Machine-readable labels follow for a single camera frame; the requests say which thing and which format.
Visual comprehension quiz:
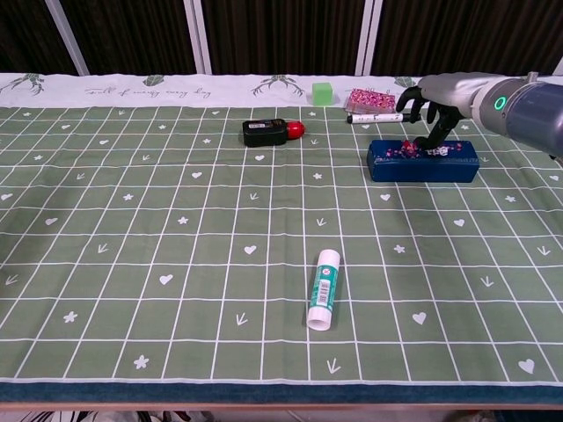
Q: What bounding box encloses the green grid tablecloth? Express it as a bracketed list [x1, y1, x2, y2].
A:
[0, 72, 563, 387]

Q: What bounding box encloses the white green glue stick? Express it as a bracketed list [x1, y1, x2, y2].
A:
[306, 249, 342, 331]

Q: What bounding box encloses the black ink bottle red cap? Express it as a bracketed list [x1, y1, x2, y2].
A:
[241, 118, 306, 149]

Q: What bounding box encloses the green cube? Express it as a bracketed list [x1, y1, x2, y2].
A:
[311, 82, 334, 106]

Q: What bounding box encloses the white marker pen black cap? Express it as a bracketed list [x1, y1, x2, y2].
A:
[346, 112, 413, 126]

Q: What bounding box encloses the white partition post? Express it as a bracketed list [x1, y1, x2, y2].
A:
[354, 0, 384, 76]
[43, 0, 91, 76]
[182, 0, 213, 75]

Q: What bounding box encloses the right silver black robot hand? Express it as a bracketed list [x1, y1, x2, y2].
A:
[395, 72, 485, 153]

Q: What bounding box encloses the blue glasses case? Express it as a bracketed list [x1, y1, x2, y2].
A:
[367, 139, 480, 184]

